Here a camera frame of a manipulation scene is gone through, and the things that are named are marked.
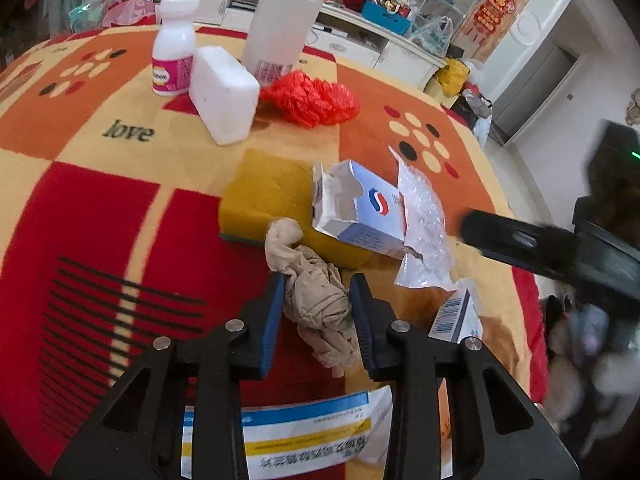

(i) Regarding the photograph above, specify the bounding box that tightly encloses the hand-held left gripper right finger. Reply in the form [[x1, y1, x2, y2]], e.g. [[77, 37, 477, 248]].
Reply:
[[349, 273, 582, 480]]

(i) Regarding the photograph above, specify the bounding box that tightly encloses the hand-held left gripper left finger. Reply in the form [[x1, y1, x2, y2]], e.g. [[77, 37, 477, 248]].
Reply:
[[52, 272, 286, 480]]

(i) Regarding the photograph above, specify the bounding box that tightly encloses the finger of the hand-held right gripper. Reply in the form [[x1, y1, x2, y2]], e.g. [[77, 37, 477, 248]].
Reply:
[[459, 209, 581, 282]]

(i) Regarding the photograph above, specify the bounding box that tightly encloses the beige stocking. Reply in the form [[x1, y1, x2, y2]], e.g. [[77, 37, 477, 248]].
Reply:
[[264, 217, 362, 378]]

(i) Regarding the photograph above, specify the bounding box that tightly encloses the white foam block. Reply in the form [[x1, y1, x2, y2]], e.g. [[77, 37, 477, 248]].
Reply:
[[188, 46, 262, 147]]

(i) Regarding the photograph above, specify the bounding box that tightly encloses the clear bubble wrap bag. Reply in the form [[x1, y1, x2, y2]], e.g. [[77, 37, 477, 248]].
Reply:
[[389, 146, 458, 291]]

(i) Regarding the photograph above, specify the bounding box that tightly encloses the small white barcode box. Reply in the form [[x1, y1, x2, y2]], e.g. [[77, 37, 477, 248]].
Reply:
[[427, 280, 485, 346]]

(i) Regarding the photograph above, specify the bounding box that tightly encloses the white blue paper packet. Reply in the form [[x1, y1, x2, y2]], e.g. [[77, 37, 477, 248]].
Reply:
[[181, 385, 456, 480]]

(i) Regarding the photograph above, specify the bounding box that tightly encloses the blue white cardboard box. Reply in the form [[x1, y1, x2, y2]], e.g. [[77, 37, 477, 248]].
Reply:
[[311, 159, 408, 261]]

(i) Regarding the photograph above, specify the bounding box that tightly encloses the yellow sponge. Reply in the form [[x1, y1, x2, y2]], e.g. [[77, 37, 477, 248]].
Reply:
[[218, 148, 373, 271]]

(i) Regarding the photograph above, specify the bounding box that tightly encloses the grey door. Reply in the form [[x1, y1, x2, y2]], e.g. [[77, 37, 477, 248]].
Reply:
[[492, 42, 586, 146]]

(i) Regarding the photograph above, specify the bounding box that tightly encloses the yellow bag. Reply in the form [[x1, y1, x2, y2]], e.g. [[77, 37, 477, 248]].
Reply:
[[435, 57, 471, 98]]

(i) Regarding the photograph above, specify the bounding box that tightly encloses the red orange printed blanket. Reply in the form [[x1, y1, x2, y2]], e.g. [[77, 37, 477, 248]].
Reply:
[[0, 22, 551, 480]]

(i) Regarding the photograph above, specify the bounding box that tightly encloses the white tv cabinet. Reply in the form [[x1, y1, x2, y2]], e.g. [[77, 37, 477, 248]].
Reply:
[[175, 0, 448, 91]]

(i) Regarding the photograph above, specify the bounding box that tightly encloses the clear plastic bag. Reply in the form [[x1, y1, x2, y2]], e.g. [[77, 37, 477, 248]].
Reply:
[[410, 16, 453, 56]]

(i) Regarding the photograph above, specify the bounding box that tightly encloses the blue storage box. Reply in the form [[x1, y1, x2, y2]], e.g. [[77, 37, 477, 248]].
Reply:
[[360, 0, 416, 36]]

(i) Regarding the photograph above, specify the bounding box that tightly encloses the white pill bottle pink label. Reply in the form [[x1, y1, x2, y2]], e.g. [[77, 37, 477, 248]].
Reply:
[[151, 0, 197, 97]]

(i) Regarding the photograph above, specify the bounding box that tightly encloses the white thermos bottle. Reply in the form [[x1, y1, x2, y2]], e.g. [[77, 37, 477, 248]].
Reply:
[[241, 0, 335, 86]]

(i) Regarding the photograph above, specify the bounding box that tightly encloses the pink plastic bag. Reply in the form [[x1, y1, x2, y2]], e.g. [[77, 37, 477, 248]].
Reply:
[[102, 0, 158, 28]]

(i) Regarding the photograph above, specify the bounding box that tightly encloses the red knot wall decoration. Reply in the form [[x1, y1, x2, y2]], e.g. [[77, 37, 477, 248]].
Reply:
[[470, 0, 521, 53]]

